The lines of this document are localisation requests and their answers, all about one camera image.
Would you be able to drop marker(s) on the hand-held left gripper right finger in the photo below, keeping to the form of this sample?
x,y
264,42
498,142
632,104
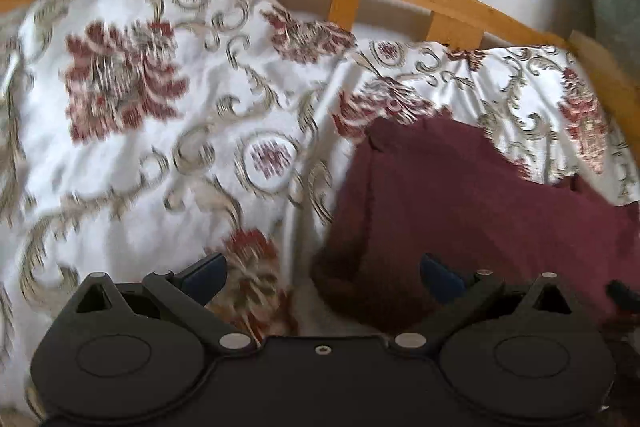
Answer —
x,y
440,279

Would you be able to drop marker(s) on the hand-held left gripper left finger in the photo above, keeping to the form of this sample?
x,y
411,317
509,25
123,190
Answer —
x,y
205,274

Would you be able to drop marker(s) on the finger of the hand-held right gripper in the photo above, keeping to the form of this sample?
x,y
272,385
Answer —
x,y
622,294

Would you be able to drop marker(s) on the maroon long-sleeve shirt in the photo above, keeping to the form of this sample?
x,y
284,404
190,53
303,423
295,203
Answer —
x,y
450,197

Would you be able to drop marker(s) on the white floral satin blanket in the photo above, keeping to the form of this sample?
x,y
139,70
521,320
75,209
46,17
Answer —
x,y
175,132

